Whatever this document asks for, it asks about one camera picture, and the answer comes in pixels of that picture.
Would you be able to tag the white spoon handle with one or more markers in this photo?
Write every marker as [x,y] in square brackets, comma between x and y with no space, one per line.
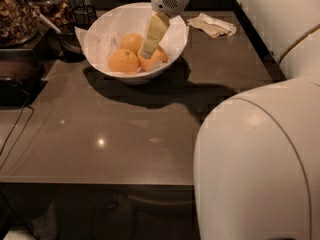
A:
[44,20]

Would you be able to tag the large glass nut jar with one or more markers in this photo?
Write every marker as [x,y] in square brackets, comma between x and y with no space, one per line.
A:
[17,23]

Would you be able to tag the white ceramic bowl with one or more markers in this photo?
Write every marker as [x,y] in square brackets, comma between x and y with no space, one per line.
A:
[140,77]

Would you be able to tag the white paper bowl liner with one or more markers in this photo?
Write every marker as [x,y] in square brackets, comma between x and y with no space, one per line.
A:
[106,30]

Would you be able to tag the orange fruit back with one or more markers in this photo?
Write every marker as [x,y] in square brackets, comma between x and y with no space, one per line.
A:
[131,41]

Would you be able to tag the black wire holder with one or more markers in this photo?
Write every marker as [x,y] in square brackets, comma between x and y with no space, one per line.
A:
[84,16]

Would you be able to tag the folded paper napkins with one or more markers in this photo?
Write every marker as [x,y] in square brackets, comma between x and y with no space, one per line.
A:
[212,26]

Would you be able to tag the dark glass cup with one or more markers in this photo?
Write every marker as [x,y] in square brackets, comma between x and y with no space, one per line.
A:
[69,44]

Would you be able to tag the black appliance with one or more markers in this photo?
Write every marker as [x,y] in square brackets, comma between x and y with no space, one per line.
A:
[20,77]

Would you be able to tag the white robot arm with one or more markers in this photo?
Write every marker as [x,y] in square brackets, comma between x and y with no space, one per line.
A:
[257,155]

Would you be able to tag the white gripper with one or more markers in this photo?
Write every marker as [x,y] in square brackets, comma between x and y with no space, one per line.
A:
[159,23]

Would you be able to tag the orange fruit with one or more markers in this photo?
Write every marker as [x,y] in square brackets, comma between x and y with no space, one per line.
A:
[131,41]
[159,57]
[124,61]

